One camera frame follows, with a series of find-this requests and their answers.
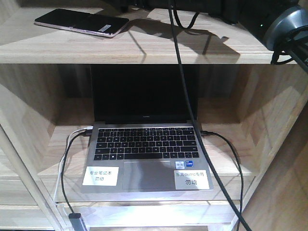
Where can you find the grey usb hub adapter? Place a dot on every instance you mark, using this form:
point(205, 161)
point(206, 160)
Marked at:
point(77, 222)

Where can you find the grey laptop computer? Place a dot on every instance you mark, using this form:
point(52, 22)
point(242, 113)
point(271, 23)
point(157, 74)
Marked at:
point(143, 124)

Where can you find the black foldable smartphone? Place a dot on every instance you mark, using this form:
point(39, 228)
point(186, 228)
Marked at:
point(81, 22)

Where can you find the white paper label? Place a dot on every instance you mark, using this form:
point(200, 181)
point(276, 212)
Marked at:
point(191, 180)
point(101, 176)

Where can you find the wooden shelf unit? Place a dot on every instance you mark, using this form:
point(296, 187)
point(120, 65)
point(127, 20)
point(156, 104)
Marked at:
point(257, 110)

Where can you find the white left paper label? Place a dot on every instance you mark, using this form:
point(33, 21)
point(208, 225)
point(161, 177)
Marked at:
point(101, 176)

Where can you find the white right paper label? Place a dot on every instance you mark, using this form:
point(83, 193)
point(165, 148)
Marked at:
point(191, 180)

